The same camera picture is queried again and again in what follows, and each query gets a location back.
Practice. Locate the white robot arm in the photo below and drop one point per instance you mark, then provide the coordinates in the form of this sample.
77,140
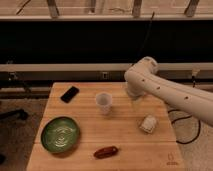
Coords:
141,77

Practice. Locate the black smartphone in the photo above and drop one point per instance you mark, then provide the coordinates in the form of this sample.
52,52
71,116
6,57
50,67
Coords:
69,94

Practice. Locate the black chair base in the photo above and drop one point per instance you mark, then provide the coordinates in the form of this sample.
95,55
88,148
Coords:
20,114

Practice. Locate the white square sponge block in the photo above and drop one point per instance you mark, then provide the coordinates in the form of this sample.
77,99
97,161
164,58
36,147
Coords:
148,124

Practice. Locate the brown sausage-shaped object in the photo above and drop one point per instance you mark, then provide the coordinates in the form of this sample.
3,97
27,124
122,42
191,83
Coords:
106,152

